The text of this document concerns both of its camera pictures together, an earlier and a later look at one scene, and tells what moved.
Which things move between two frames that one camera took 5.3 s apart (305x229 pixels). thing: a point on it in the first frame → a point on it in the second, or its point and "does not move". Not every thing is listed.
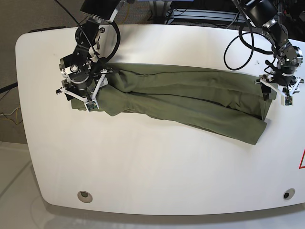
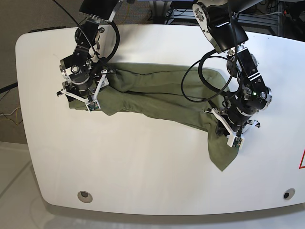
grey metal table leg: (160, 8) does not move
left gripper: (90, 93) does not move
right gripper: (292, 87) → (232, 123)
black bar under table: (8, 87) does not move
